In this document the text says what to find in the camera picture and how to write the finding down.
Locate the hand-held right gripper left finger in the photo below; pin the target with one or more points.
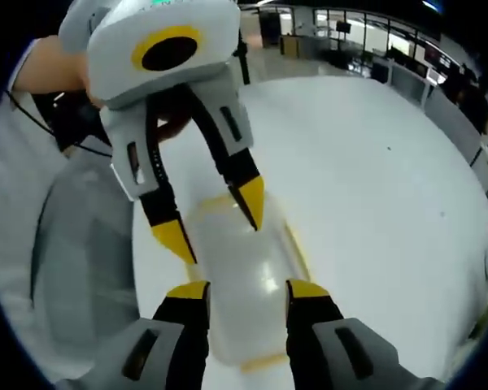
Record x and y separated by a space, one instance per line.
162 353

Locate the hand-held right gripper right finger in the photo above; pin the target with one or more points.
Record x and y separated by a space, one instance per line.
329 353

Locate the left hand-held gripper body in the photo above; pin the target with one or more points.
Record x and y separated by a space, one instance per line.
118 69

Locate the clear box with yellow buckles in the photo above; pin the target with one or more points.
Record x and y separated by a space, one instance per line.
244 292

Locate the person's left hand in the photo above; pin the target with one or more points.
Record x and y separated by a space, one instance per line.
175 126

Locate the black worn device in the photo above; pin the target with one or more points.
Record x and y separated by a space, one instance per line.
71 122

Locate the black tripod stand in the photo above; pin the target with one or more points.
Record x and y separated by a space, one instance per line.
244 61

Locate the tan cabinet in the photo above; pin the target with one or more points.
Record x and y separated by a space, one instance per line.
290 45

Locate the white office desk partition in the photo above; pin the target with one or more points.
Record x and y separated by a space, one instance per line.
459 118
406 83

